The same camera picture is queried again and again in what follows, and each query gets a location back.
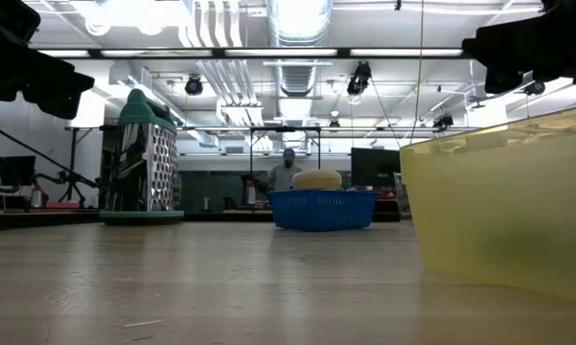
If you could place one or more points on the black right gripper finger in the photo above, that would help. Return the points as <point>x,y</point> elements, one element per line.
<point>479,47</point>

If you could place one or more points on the yellow translucent plastic bin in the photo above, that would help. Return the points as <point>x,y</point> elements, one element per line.
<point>508,206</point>

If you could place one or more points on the white iced sprinkled toy donut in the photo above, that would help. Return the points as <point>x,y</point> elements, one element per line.
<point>316,179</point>

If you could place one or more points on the black ceiling spotlight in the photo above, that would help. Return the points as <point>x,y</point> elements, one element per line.
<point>536,88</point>
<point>194,86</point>
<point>443,121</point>

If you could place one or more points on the small black monitor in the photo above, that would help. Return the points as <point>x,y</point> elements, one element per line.
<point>16,171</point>

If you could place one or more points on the clear plastic container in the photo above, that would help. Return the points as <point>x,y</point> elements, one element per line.
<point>398,196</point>

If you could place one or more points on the overhead LED light bar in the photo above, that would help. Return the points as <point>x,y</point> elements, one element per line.
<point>211,52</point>

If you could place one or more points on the blue plastic slotted basket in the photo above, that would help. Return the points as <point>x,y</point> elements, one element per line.
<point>321,211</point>

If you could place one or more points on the person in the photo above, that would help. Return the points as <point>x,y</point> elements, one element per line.
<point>285,175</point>

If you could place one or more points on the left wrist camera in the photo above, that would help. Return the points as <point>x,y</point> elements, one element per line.
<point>7,19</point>

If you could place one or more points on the black overhead camera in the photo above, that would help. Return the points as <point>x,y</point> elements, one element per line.
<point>361,76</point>

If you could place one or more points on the silver ventilation duct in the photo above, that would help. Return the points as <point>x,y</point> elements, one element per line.
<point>299,38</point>

